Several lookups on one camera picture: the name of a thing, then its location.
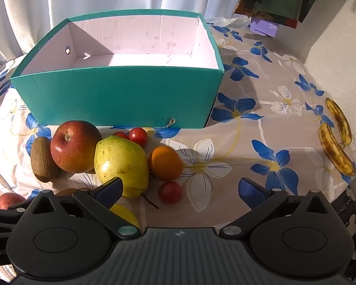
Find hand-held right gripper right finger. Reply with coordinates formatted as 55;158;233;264
219;177;333;240

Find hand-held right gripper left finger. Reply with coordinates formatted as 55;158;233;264
32;177;141;240

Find small red apple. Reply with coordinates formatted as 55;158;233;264
0;192;27;210

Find yellow-green pear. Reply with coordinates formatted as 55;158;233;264
94;136;150;199

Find large red apple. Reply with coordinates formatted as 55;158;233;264
50;121;103;173

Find brown kiwi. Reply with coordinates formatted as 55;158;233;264
30;137;60;183

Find teal cardboard box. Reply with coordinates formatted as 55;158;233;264
10;9;225;129

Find yellow lemon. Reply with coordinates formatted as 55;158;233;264
110;203;141;230

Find blue floral tablecloth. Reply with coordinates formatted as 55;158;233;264
0;18;356;285

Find orange mandarin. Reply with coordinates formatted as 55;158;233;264
149;145;184;181

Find spotted yellow banana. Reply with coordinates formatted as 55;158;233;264
319;122;356;176
325;97;352;147

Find black printed carton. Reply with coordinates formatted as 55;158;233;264
332;185;356;280

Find purple small box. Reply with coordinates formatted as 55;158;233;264
250;16;279;37

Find dark green hanging bags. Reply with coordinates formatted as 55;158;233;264
233;0;334;30

